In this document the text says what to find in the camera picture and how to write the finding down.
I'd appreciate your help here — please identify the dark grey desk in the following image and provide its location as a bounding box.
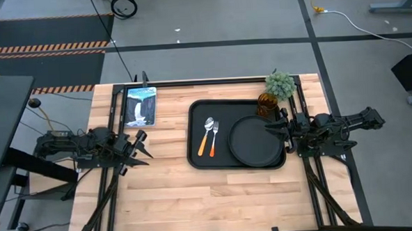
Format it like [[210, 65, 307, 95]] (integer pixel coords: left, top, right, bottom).
[[0, 74, 39, 170]]

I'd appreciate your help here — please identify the green broccoli floret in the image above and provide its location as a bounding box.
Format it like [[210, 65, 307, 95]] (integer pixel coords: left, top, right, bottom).
[[264, 70, 298, 102]]

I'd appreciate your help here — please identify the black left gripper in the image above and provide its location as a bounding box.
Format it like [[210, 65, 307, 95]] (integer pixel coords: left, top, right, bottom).
[[115, 130, 154, 168]]

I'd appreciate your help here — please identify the amber ribbed glass cup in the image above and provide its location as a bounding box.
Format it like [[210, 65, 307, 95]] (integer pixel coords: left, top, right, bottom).
[[256, 91, 280, 120]]

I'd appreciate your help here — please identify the black round plate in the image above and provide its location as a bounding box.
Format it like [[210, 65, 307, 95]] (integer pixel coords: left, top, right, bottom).
[[226, 113, 285, 170]]

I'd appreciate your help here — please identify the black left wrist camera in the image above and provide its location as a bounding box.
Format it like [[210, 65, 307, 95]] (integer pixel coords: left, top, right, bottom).
[[134, 129, 148, 144]]

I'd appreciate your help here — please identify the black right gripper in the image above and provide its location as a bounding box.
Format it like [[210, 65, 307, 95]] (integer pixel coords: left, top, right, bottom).
[[264, 112, 312, 150]]

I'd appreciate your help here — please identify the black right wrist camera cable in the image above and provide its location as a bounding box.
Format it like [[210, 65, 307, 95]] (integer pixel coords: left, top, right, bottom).
[[285, 138, 298, 154]]

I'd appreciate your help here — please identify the black hazard-striped floor mat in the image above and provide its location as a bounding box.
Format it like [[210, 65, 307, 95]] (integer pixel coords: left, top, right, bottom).
[[0, 49, 108, 97], [0, 13, 116, 56]]

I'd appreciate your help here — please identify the fork with red-orange handle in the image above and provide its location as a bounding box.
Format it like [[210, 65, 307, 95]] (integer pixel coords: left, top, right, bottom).
[[207, 120, 222, 159]]

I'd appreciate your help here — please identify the spoon with light orange handle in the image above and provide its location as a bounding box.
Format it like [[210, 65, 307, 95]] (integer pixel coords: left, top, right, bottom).
[[195, 116, 217, 158]]

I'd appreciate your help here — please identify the black angular stand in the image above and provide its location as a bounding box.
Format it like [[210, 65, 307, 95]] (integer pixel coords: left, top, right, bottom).
[[390, 50, 412, 93]]

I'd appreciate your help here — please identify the white floor cable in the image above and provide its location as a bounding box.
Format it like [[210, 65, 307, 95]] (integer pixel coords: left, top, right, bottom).
[[323, 6, 412, 58]]

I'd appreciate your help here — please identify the yellow floor cable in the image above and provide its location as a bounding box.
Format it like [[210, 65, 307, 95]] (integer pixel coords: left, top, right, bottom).
[[37, 103, 56, 133]]

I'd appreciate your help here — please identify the black floor cable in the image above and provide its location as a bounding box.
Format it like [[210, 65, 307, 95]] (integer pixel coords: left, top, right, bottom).
[[88, 0, 136, 83]]

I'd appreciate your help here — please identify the black metal rig frame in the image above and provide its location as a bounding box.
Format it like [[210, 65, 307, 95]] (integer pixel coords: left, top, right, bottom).
[[64, 72, 364, 231]]

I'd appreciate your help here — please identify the coiled black cable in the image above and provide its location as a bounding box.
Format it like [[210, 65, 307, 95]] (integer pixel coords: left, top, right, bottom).
[[110, 0, 139, 21]]

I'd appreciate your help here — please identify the black plastic tray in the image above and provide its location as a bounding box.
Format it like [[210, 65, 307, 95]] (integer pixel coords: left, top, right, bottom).
[[184, 95, 287, 173]]

